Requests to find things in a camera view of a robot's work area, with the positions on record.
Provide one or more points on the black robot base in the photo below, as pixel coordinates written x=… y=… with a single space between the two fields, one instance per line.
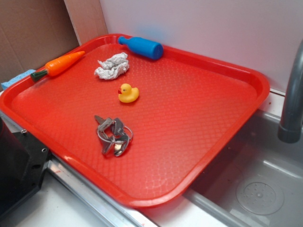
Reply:
x=23 y=161

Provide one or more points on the crumpled white paper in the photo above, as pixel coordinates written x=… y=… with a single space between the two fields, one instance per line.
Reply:
x=113 y=67

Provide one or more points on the red plastic tray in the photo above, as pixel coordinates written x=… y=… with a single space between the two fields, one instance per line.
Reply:
x=188 y=108

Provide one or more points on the yellow rubber duck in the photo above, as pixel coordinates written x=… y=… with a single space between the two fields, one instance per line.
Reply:
x=127 y=93

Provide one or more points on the silver key bunch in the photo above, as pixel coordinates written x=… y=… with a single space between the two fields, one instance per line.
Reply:
x=114 y=135

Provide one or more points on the blue toy bottle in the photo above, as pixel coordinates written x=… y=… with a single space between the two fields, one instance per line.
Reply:
x=147 y=48

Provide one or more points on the orange toy carrot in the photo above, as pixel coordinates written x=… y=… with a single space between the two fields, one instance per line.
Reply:
x=57 y=66

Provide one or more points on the grey toy sink basin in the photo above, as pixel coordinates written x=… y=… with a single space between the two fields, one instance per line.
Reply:
x=255 y=181

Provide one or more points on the grey sink faucet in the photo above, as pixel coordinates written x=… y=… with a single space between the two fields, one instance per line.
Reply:
x=291 y=122

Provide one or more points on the brown cardboard panel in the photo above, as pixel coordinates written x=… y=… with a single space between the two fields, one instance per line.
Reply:
x=33 y=32

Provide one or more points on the blue sponge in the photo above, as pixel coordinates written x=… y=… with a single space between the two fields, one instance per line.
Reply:
x=17 y=78

